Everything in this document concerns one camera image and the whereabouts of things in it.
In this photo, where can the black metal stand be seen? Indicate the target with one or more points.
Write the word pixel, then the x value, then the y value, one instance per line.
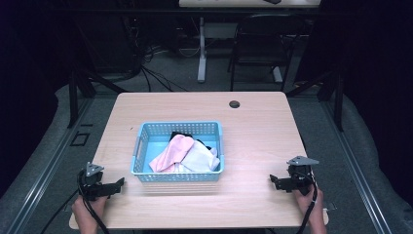
pixel 76 94
pixel 337 97

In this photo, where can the pink cloth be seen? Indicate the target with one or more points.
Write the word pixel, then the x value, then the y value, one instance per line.
pixel 172 152

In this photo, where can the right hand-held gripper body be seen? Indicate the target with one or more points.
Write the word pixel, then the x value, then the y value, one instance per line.
pixel 298 178

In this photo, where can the white desk foot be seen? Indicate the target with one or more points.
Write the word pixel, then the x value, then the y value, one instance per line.
pixel 277 74

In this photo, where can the white desk leg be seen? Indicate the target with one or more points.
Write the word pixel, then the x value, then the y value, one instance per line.
pixel 202 48

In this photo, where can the aluminium floor rail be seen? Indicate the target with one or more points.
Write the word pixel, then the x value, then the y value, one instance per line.
pixel 354 162
pixel 45 172

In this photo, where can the person's left hand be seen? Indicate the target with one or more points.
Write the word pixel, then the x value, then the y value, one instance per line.
pixel 85 211

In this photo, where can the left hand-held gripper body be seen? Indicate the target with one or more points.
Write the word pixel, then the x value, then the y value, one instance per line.
pixel 92 185

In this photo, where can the black folding chair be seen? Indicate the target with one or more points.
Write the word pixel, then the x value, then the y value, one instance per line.
pixel 259 48

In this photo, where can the person's right hand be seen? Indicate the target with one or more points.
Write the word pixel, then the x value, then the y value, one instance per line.
pixel 313 204

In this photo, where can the white cloth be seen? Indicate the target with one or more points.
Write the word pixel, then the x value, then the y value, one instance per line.
pixel 199 159

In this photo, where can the light blue plastic basket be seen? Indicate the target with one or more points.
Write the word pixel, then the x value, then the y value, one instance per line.
pixel 146 146

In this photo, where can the black cloth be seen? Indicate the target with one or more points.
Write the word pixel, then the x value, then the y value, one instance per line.
pixel 178 134

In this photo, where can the white desk top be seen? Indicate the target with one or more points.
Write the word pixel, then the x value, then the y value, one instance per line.
pixel 246 3

